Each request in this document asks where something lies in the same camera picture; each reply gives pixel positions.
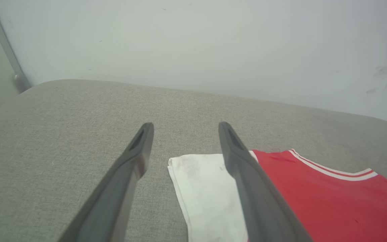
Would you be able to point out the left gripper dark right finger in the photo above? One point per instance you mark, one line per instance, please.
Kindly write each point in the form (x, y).
(260, 201)

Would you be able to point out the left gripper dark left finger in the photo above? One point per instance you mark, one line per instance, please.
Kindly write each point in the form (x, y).
(113, 201)

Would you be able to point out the red and white shirt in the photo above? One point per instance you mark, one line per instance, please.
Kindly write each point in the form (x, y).
(331, 208)

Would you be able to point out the grey metal wall strip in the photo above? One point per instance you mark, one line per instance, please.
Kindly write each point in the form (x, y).
(7, 47)

